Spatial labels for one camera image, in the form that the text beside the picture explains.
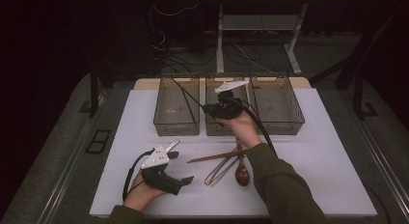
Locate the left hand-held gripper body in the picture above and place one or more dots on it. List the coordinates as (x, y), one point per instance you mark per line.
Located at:
(159, 179)

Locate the metal floor rail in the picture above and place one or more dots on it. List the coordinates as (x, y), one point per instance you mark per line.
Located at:
(64, 179)
(387, 172)

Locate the translucent grey plastic bin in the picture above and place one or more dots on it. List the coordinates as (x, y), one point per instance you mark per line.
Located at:
(170, 114)
(279, 101)
(212, 127)

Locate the reddish brown wooden spoon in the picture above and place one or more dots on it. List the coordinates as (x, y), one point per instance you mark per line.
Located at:
(242, 177)

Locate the dark angled stand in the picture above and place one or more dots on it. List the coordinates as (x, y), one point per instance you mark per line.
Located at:
(349, 76)

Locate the white metal desk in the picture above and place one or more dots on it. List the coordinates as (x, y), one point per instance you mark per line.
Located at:
(220, 40)

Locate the person's left hand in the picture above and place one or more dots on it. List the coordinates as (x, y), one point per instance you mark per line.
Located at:
(140, 195)

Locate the black stand post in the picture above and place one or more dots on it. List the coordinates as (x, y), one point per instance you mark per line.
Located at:
(358, 98)
(94, 95)

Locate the black chopstick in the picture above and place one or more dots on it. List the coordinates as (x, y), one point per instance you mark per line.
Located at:
(190, 106)
(188, 92)

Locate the person's right hand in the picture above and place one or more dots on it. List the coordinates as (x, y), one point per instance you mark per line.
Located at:
(244, 130)

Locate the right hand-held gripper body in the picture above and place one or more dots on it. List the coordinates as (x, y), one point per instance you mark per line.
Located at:
(230, 109)

